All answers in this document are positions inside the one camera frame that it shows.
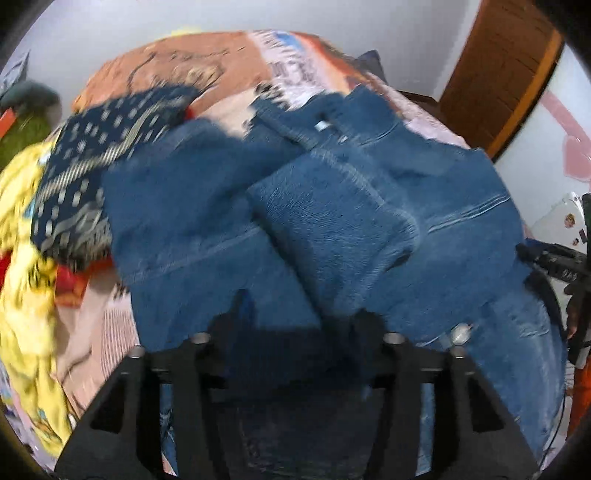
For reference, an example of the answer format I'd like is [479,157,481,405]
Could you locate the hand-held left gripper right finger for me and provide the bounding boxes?
[353,308,539,480]

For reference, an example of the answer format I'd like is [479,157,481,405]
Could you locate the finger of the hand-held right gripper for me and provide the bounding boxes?
[516,242,580,283]

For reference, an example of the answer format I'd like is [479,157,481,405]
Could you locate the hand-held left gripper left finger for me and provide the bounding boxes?
[54,290,246,480]

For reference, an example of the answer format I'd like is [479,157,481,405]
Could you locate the blue denim jeans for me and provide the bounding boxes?
[102,85,570,480]

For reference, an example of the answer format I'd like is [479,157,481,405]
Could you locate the white appliance with stickers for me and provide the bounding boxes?
[526,191,589,260]

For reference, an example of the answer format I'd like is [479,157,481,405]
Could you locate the red cloth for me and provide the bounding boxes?
[0,249,116,309]

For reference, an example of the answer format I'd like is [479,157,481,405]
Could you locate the yellow printed garment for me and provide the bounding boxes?
[0,141,80,459]

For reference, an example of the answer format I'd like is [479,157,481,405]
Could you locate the navy patterned cloth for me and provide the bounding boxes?
[30,85,202,269]

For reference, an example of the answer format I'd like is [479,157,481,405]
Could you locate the printed bed sheet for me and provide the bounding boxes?
[0,30,472,477]

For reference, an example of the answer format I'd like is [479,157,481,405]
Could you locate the green fuzzy cloth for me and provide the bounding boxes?
[0,110,52,172]

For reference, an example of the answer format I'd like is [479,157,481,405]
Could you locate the grey cloth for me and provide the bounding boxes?
[0,80,63,121]

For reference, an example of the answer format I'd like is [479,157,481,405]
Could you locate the pink wall decoration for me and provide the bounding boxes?
[540,88,591,179]

